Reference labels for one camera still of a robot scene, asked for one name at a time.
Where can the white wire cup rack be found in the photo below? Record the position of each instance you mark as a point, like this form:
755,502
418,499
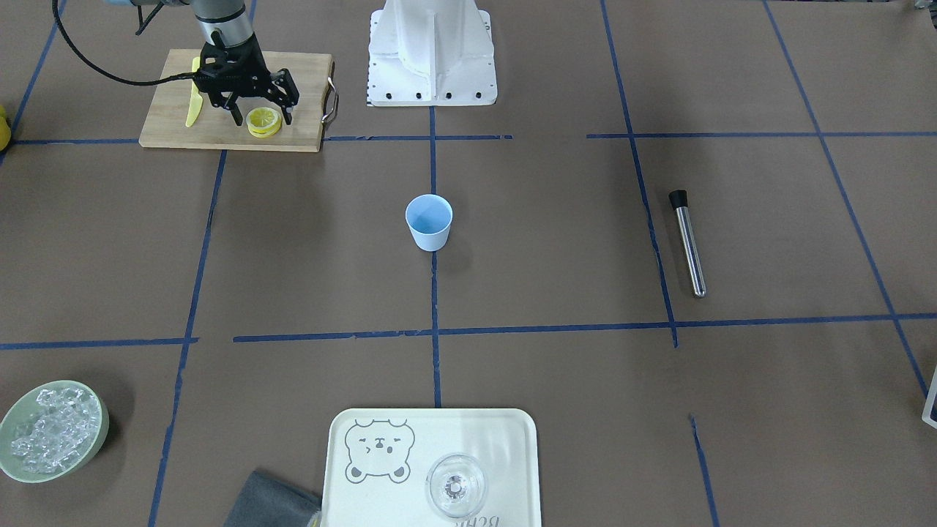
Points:
928,411

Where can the cream bear serving tray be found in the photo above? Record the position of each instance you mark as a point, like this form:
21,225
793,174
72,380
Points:
378,459

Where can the grey folded cloth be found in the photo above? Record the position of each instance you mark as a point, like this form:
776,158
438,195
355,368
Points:
267,501

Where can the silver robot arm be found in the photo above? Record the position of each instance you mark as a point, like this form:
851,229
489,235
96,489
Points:
230,19

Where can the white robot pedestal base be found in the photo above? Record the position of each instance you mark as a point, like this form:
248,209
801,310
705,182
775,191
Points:
431,53

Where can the black capped metal tube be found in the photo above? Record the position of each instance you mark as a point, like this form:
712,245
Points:
680,203

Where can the green bowl of ice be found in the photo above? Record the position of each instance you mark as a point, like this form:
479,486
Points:
52,431

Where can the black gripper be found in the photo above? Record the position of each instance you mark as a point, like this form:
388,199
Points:
279,83

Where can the light blue plastic cup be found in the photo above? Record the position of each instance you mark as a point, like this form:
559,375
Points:
429,218

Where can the clear wine glass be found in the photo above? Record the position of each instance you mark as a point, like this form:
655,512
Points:
456,486

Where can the yellow plastic knife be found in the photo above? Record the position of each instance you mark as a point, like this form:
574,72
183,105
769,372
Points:
194,106

